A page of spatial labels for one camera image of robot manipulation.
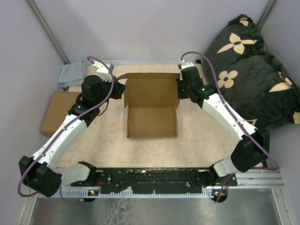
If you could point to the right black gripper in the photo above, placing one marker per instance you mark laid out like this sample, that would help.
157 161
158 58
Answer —
179 81

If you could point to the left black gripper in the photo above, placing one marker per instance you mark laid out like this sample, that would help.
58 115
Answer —
119 89

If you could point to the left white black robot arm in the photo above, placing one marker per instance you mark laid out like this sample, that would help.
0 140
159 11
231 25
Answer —
40 172

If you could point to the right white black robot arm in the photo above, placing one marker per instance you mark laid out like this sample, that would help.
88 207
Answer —
252 144

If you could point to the folded brown cardboard box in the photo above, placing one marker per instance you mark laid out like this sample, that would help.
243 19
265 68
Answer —
58 108

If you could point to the grey folded cloth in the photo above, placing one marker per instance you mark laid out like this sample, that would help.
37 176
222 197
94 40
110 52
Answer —
73 74

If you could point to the black floral plush pillow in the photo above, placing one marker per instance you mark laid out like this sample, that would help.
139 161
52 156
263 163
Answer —
251 79

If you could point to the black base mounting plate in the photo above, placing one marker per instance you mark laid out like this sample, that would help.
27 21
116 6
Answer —
158 181

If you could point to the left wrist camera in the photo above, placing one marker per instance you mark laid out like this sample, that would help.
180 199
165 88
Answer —
102 72

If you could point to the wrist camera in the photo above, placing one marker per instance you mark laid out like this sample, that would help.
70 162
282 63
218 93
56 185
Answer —
183 65
102 72

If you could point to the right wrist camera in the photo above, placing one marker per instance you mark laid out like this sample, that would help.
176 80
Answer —
183 65

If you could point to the left aluminium corner post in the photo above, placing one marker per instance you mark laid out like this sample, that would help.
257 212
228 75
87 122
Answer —
48 31

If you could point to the aluminium corner post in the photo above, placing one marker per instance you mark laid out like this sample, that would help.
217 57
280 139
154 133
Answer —
266 13
48 31

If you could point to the right aluminium corner post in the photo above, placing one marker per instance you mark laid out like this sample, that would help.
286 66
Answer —
266 13

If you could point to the aluminium frame rail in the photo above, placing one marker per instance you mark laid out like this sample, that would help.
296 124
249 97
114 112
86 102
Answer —
256 178

